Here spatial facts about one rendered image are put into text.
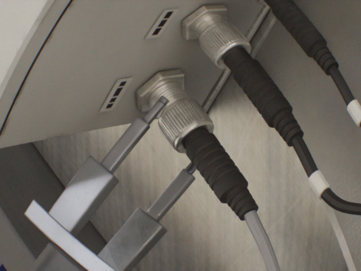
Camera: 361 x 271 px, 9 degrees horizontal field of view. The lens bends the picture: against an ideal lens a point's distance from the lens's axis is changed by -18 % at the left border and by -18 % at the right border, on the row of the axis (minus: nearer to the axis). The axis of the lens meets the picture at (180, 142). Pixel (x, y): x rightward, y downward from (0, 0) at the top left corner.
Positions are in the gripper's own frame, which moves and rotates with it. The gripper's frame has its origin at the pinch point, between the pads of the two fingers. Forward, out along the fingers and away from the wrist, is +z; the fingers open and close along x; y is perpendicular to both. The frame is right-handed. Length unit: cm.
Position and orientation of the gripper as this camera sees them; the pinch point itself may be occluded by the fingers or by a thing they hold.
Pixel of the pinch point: (185, 126)
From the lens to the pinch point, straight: 84.9
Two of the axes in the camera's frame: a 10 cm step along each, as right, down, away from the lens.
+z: 6.4, -7.7, 0.9
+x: -3.0, -3.4, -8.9
